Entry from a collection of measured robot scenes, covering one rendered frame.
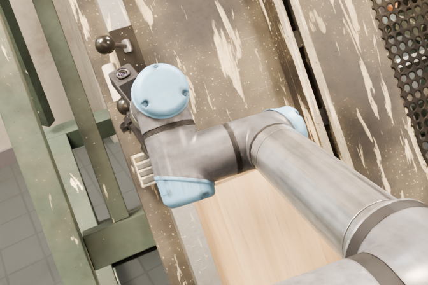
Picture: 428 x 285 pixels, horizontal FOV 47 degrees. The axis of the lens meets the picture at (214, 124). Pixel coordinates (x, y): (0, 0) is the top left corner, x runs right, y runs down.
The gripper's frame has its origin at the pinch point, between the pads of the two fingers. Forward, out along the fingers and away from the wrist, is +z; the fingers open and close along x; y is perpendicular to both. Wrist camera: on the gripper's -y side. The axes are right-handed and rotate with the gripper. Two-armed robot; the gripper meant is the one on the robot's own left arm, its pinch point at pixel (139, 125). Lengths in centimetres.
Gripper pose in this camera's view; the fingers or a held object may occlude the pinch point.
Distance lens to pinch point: 99.5
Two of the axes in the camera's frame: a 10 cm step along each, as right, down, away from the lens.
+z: -2.0, 1.9, 9.6
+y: 5.4, 8.4, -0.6
